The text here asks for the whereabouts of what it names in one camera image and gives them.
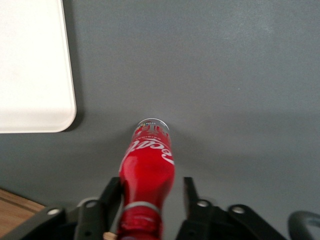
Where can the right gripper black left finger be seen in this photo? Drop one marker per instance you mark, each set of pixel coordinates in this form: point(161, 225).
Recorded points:
point(107, 200)

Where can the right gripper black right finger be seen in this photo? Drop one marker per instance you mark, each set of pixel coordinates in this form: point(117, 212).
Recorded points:
point(197, 215)

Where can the red coke bottle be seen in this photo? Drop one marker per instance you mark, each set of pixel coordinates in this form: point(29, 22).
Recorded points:
point(147, 175)

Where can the beige plastic tray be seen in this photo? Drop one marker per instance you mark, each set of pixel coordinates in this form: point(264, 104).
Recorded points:
point(32, 65)

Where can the wooden drawer cabinet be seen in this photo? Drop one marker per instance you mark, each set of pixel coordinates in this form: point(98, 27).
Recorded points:
point(15, 207)

